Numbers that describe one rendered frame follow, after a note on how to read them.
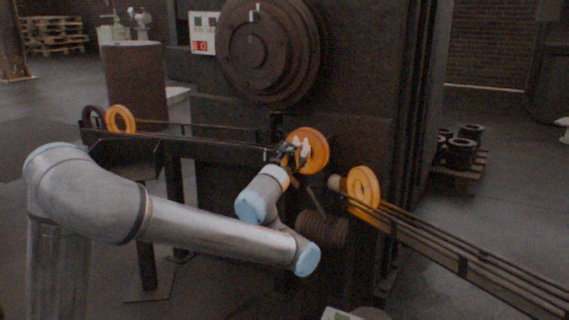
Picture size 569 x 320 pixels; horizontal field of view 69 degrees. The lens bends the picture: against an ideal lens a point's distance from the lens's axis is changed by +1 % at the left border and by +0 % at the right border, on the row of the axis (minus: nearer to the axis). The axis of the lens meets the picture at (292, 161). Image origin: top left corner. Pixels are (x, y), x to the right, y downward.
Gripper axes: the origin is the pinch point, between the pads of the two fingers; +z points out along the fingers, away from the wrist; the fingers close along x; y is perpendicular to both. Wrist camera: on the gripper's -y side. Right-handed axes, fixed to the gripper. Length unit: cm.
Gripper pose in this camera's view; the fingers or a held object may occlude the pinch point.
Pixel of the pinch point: (306, 145)
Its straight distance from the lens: 136.2
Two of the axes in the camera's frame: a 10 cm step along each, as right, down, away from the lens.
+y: -1.1, -8.1, -5.8
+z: 4.5, -5.6, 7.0
